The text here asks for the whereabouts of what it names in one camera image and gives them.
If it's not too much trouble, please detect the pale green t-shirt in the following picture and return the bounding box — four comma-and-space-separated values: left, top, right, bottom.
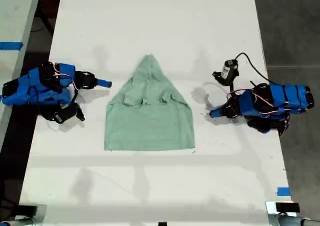
103, 54, 196, 152

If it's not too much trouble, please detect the long blue tape strip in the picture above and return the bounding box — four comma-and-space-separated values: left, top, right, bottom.
0, 41, 24, 51

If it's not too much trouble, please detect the white side table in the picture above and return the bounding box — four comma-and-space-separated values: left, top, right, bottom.
0, 0, 43, 149

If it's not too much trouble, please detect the short blue tape piece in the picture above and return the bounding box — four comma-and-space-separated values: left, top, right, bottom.
276, 187, 292, 197

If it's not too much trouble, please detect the small black box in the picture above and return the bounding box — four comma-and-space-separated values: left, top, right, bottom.
275, 202, 301, 214
17, 205, 39, 217

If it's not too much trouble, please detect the grey metal pipe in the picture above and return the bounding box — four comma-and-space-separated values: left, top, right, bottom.
277, 214, 320, 226
0, 217, 39, 226

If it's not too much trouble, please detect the black camera stalk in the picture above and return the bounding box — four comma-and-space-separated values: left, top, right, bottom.
73, 102, 86, 122
212, 71, 237, 94

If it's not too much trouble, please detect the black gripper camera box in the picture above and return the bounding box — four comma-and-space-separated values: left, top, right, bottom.
223, 59, 240, 82
53, 103, 78, 125

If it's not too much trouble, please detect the black camera cable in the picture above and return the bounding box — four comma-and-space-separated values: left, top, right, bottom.
31, 85, 77, 122
234, 52, 276, 86

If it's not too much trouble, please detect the black floor cable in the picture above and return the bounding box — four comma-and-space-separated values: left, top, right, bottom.
31, 0, 56, 36

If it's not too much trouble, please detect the metal table bracket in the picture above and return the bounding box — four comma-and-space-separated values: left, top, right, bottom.
14, 204, 48, 224
265, 201, 301, 226

